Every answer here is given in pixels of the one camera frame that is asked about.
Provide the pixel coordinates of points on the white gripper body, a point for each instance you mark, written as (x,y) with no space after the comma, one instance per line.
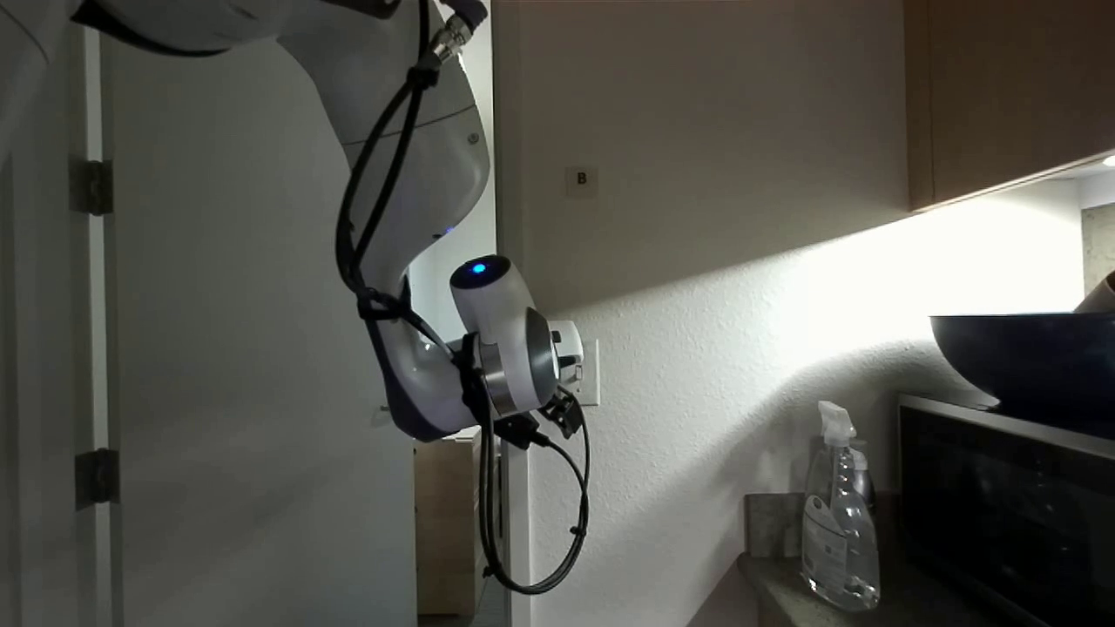
(569,348)

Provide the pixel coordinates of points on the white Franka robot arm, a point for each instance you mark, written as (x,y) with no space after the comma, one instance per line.
(405,126)

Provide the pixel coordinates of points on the clear spray bottle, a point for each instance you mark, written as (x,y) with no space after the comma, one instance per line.
(839,522)

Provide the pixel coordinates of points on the white door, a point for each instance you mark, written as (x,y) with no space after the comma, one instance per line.
(232,385)

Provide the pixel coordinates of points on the dark large bowl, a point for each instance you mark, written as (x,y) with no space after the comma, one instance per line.
(1034,360)

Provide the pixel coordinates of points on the black microwave oven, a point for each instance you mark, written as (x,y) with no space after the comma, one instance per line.
(1013,522)

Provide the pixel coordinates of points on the dark metal door hinge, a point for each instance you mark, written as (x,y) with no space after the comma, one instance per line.
(92,187)
(97,479)

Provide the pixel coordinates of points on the white light switch plate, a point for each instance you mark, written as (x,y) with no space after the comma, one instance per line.
(594,378)

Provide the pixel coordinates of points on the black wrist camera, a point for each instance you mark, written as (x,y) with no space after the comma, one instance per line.
(564,412)

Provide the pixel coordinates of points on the wooden wall cabinet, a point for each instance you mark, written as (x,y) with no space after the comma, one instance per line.
(1013,91)

